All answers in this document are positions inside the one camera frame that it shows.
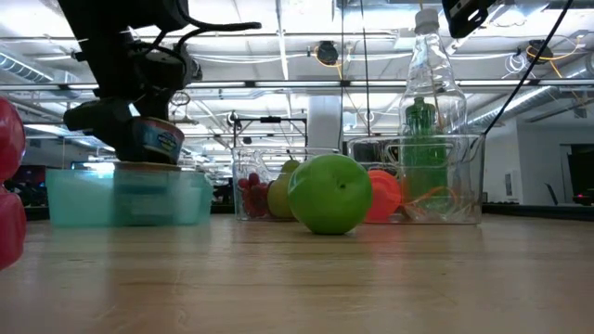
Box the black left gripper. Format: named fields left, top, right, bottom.
left=63, top=28, right=204, bottom=160

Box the red bell pepper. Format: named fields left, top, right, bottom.
left=0, top=96, right=28, bottom=271

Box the clear plastic bin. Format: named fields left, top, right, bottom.
left=231, top=147, right=341, bottom=222
left=347, top=133, right=486, bottom=226

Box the dark red grape bunch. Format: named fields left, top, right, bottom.
left=237, top=172, right=273, bottom=218

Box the green pear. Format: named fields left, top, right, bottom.
left=267, top=159, right=302, bottom=220

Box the green apple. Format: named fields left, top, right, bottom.
left=287, top=153, right=373, bottom=236

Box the orange squeeze bottle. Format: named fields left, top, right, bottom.
left=365, top=169, right=403, bottom=224

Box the green squeeze bottle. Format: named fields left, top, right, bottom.
left=401, top=96, right=450, bottom=205

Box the clear water bottle white cap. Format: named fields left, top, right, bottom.
left=398, top=7, right=468, bottom=219

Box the teal plastic tray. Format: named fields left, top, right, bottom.
left=45, top=167, right=213, bottom=228

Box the thin black vertical pole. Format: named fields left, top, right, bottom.
left=340, top=0, right=345, bottom=154

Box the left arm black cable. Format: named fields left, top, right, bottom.
left=174, top=0, right=264, bottom=52

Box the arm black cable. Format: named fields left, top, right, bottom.
left=174, top=0, right=264, bottom=52
left=484, top=0, right=575, bottom=136

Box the black ceiling cord reel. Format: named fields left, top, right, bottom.
left=526, top=39, right=553, bottom=66
left=315, top=40, right=342, bottom=67

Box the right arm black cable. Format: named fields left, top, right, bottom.
left=484, top=0, right=575, bottom=136

